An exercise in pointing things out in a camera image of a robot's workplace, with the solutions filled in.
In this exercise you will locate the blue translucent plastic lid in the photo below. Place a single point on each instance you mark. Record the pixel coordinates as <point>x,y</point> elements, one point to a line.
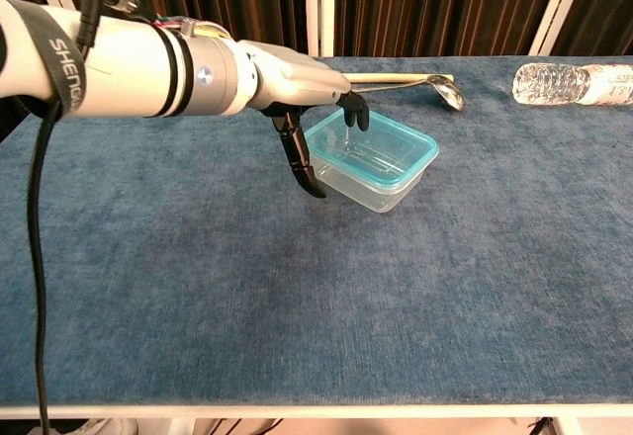
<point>376,150</point>

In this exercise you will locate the blue table cloth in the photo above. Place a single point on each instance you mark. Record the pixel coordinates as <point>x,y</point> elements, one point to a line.
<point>316,282</point>

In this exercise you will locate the dark pleated curtain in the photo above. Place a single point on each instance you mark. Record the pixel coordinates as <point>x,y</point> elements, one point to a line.
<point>420,5</point>

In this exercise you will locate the clear plastic water bottle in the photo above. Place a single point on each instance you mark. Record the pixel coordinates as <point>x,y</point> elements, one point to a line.
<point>554,84</point>

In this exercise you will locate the wooden stick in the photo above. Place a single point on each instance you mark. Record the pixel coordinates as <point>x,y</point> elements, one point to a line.
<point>395,78</point>

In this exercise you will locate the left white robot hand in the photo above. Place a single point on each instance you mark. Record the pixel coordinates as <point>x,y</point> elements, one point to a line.
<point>292,76</point>

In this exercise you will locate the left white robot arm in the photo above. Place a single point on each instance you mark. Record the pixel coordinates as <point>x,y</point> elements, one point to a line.
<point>128,74</point>

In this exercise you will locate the clear plastic container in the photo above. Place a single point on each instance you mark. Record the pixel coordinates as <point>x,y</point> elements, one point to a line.
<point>386,198</point>

